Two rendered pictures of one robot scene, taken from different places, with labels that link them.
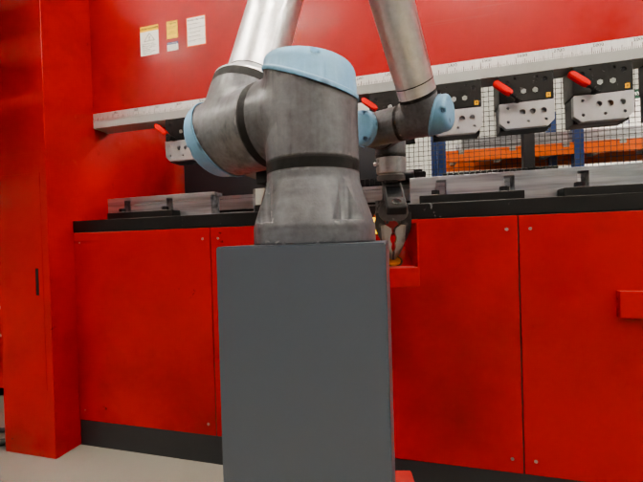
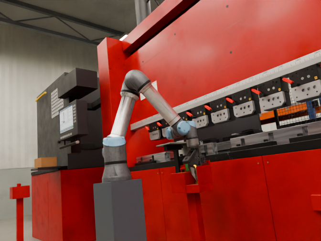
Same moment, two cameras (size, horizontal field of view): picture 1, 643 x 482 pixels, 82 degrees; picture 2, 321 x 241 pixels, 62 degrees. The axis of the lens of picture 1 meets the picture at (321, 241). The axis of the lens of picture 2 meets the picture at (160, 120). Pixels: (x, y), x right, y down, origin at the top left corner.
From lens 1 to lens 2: 115 cm
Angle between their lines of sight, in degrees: 39
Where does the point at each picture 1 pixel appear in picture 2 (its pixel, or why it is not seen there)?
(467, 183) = (253, 138)
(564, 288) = (287, 193)
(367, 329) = (109, 201)
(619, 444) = not seen: outside the picture
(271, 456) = (100, 229)
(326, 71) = (109, 143)
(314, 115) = (107, 153)
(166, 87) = (148, 111)
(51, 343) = not seen: hidden behind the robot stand
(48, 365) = not seen: hidden behind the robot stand
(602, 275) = (304, 186)
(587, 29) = (291, 53)
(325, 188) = (109, 169)
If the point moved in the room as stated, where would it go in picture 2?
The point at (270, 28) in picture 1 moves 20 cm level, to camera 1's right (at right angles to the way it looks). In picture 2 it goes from (117, 123) to (143, 115)
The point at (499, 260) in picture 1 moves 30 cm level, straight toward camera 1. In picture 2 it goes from (257, 179) to (214, 185)
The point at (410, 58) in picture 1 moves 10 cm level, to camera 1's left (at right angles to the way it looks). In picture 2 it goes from (164, 115) to (150, 118)
